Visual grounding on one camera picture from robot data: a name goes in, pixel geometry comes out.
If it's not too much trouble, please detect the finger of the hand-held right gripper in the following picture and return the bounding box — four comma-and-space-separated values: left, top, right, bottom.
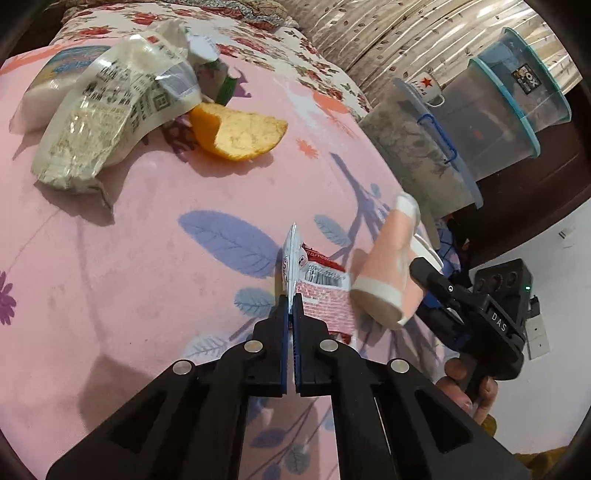
410, 256, 476, 324
418, 300, 472, 356

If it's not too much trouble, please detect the storage box with teal lid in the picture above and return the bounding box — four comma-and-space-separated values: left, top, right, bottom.
478, 27, 572, 134
434, 58, 541, 182

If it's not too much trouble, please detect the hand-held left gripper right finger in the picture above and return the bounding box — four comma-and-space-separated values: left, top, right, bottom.
292, 293, 532, 480

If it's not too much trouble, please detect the white blue carton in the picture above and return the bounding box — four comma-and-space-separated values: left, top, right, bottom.
185, 33, 221, 65

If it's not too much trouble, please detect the white wall socket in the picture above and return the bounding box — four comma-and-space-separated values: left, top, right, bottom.
526, 314, 552, 360

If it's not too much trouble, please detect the person's right hand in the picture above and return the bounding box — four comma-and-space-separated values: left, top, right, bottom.
436, 357, 499, 423

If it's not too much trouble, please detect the mustard yellow clothing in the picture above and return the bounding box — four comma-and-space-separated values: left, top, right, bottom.
482, 413, 571, 476

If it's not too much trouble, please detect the beige leaf pattern curtain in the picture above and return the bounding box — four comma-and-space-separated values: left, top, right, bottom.
277, 0, 546, 93

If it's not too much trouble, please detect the white enamel mug red star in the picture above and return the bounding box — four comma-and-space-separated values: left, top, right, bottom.
406, 74, 446, 107

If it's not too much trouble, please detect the clear printed plastic bag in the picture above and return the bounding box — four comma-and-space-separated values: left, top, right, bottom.
31, 21, 202, 217

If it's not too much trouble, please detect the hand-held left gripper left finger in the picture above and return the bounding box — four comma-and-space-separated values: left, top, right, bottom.
46, 295, 296, 480

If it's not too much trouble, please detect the white packet blue print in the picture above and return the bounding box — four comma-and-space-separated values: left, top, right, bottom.
10, 45, 112, 132

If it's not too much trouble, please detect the floral patchwork quilt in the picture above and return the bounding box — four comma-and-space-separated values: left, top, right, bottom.
46, 0, 301, 31

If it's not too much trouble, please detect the pink paper cup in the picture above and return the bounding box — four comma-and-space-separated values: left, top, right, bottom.
351, 193, 437, 329

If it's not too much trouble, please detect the dark wooden cabinet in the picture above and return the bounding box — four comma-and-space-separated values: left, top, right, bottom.
462, 92, 591, 271

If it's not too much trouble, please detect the orange peel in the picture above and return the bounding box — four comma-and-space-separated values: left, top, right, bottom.
189, 102, 288, 162

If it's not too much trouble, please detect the storage box with blue handle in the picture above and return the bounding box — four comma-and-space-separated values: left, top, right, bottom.
359, 78, 484, 217

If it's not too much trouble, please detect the red white snack wrapper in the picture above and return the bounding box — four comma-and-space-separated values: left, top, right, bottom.
279, 223, 356, 347

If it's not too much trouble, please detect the pink leaf print blanket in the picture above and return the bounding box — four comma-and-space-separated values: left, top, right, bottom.
0, 4, 462, 480

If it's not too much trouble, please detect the white floral bedsheet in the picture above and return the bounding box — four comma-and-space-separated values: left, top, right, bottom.
51, 0, 375, 123

